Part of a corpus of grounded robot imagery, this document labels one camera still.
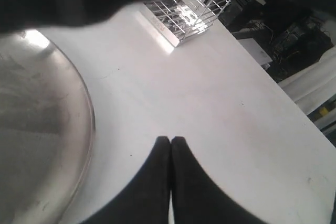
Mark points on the chrome wire utensil rack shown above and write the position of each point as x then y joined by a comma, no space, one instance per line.
181,20

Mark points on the dark equipment with cables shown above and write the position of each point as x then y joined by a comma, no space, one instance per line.
294,37

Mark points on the round stainless steel plate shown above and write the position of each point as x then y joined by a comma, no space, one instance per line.
47,129

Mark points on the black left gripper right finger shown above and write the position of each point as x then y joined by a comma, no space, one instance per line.
195,197

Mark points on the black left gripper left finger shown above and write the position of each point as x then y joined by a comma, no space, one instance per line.
146,198

